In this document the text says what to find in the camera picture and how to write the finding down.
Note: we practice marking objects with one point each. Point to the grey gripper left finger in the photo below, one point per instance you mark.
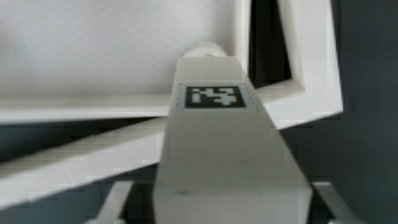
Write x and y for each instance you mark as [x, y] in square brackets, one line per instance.
[126, 208]

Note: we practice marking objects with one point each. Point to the white right barrier rail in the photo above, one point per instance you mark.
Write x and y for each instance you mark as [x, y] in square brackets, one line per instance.
[304, 99]

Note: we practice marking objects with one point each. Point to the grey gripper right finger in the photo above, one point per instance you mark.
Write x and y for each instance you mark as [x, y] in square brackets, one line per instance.
[329, 210]

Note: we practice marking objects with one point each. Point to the white front barrier rail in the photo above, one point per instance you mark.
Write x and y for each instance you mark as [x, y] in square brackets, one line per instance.
[80, 162]

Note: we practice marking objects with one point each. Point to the white desk leg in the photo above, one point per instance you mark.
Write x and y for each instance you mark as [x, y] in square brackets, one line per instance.
[229, 181]

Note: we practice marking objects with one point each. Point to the white barrier rail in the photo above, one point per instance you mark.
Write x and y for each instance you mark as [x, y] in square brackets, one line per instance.
[304, 99]
[80, 162]

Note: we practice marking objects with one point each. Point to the white desk top tray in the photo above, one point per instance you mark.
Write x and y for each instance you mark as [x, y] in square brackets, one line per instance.
[89, 52]

